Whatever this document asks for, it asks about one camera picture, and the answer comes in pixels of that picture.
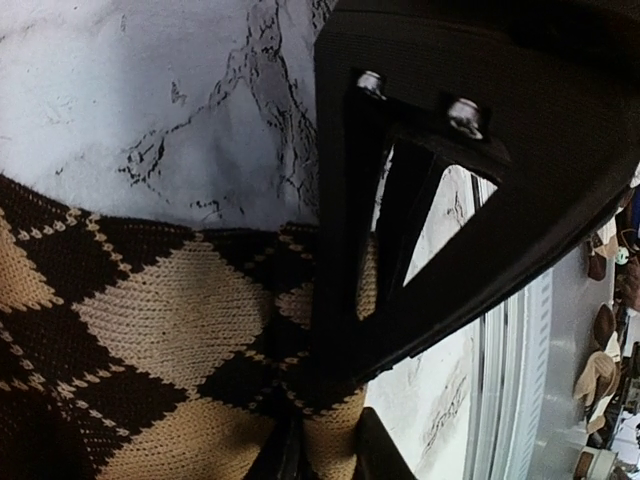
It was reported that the brown argyle sock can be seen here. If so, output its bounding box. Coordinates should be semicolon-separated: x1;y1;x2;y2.
1;179;365;479

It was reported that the aluminium front rail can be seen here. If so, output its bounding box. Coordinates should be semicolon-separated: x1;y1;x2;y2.
463;270;553;480

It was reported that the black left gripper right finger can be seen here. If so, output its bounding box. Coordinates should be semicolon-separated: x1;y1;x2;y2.
355;407;415;480

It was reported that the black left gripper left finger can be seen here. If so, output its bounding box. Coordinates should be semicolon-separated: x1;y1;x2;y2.
254;418;303;480

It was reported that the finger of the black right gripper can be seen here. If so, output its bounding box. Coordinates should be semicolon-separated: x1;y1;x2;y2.
311;1;639;385

